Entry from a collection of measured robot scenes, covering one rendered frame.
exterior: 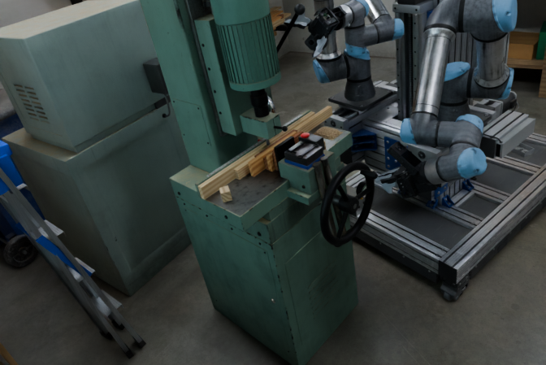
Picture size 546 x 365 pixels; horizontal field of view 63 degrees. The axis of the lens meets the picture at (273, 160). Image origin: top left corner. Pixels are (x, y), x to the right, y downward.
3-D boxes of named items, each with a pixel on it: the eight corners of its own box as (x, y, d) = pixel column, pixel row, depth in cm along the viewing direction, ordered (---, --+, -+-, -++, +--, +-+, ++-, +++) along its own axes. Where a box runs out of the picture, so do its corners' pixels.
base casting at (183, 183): (270, 245, 152) (266, 225, 148) (173, 196, 190) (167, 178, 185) (346, 180, 178) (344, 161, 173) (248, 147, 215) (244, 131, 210)
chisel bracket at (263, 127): (270, 144, 156) (266, 122, 152) (243, 135, 165) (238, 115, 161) (283, 134, 161) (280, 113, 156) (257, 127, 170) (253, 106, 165)
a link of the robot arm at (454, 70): (439, 90, 185) (439, 58, 178) (474, 91, 179) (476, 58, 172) (433, 102, 177) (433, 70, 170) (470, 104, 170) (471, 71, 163)
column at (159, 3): (223, 180, 176) (171, -9, 140) (188, 166, 191) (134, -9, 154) (262, 154, 189) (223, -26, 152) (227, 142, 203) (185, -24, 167)
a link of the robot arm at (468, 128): (443, 110, 129) (435, 140, 124) (485, 112, 124) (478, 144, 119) (444, 127, 135) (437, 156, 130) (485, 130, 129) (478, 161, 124)
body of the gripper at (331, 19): (314, 10, 145) (336, 0, 152) (303, 28, 152) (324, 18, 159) (330, 28, 144) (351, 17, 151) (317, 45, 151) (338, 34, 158)
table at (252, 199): (264, 243, 134) (261, 228, 131) (201, 210, 154) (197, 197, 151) (374, 150, 168) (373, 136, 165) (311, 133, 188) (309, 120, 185)
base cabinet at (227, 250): (300, 372, 188) (270, 247, 152) (213, 309, 225) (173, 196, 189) (360, 302, 213) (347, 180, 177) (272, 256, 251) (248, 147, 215)
